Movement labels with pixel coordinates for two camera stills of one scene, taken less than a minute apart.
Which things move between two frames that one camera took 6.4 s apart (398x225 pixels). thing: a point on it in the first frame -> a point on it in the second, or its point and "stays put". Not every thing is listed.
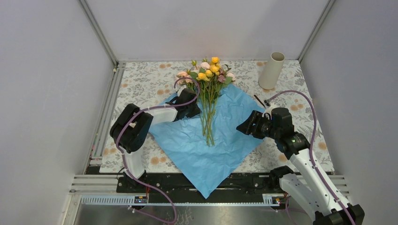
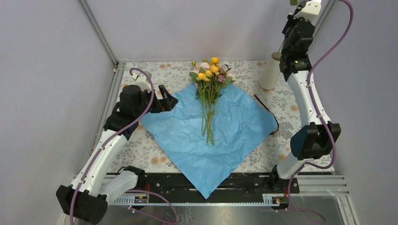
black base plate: (169, 188) stays put
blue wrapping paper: (184, 141) stays put
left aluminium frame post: (99, 32) stays put
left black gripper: (196, 110) -> (166, 103)
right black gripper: (256, 117) -> (291, 20)
